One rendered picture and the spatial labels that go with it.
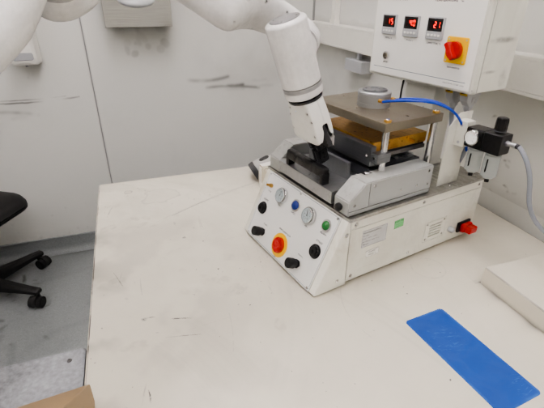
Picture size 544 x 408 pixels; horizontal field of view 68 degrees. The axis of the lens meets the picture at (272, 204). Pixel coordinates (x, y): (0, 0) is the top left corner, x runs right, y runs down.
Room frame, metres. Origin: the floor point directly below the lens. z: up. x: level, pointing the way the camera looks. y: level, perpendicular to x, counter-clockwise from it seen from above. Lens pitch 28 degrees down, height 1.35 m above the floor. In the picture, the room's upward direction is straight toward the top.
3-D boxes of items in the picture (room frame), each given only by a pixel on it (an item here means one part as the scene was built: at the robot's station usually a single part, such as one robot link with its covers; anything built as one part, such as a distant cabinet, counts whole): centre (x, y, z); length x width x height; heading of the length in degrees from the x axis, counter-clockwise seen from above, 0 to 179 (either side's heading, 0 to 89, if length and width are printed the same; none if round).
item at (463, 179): (1.00, -0.27, 0.93); 0.46 x 0.35 x 0.01; 121
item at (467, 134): (0.86, -0.47, 1.05); 0.15 x 0.05 x 0.15; 31
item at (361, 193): (0.83, -0.25, 0.96); 0.26 x 0.05 x 0.07; 121
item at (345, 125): (0.98, -0.25, 1.07); 0.22 x 0.17 x 0.10; 31
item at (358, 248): (0.97, -0.25, 0.84); 0.53 x 0.37 x 0.17; 121
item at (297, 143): (1.07, -0.11, 0.96); 0.25 x 0.05 x 0.07; 121
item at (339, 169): (0.96, -0.20, 0.97); 0.30 x 0.22 x 0.08; 121
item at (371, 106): (0.98, -0.28, 1.08); 0.31 x 0.24 x 0.13; 31
